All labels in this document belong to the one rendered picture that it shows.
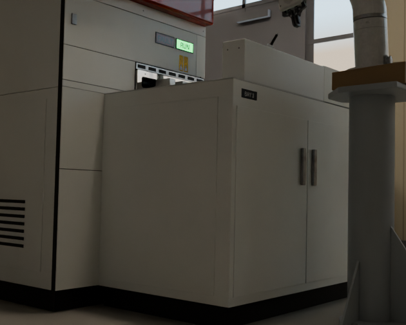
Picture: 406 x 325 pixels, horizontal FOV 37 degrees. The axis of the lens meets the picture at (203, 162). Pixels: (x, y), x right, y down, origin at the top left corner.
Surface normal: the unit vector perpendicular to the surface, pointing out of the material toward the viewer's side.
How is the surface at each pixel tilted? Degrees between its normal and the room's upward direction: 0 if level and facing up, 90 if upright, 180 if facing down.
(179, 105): 90
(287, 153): 90
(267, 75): 90
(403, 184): 90
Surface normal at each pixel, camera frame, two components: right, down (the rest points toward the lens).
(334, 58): -0.65, -0.05
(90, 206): 0.77, -0.01
